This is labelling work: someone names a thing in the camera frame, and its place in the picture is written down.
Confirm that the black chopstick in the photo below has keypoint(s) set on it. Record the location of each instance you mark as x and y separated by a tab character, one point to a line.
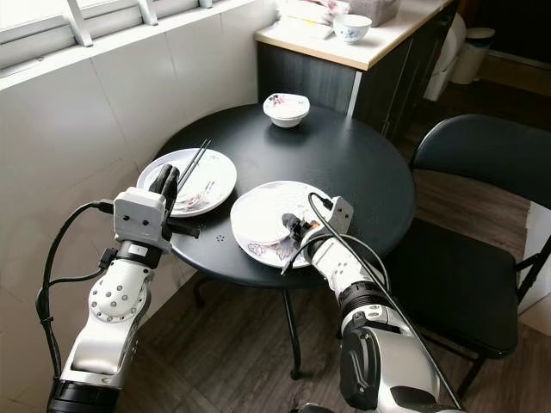
195	156
200	160

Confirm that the white floral plate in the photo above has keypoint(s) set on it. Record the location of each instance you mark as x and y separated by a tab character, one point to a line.
215	176
263	219

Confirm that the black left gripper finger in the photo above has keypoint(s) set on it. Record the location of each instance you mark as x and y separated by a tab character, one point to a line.
160	182
173	182

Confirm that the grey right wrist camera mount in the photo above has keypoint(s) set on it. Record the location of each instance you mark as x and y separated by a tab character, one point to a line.
338	213

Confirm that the black padded chair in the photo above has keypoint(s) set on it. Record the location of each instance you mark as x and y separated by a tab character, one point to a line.
482	155

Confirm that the dark cabinet light top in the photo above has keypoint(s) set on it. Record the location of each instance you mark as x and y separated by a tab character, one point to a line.
310	82

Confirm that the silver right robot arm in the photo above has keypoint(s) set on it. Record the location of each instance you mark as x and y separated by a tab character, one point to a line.
344	271

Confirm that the grey tissue box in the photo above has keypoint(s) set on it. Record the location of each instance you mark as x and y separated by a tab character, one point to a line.
374	9

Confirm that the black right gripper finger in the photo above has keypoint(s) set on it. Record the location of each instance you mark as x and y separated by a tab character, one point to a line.
292	226

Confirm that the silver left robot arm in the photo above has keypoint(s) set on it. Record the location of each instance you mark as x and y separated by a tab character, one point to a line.
112	301

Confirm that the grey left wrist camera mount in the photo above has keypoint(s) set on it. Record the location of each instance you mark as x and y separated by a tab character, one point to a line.
140	219

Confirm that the round black table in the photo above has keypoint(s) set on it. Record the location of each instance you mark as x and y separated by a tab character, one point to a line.
353	163

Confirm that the small white floral bowl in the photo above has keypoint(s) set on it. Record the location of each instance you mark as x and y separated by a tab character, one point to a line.
286	109

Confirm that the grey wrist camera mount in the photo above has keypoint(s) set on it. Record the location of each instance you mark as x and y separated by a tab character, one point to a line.
338	213
140	219

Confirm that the white bowl blue pattern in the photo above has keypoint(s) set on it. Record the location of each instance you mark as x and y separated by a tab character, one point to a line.
351	27

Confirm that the white waste bin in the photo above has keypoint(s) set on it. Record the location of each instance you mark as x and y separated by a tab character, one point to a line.
471	53

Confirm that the white window frame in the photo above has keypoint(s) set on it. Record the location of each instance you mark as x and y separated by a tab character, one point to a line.
82	21

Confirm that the white printed packet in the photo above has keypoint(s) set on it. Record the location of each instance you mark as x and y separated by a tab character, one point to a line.
306	10

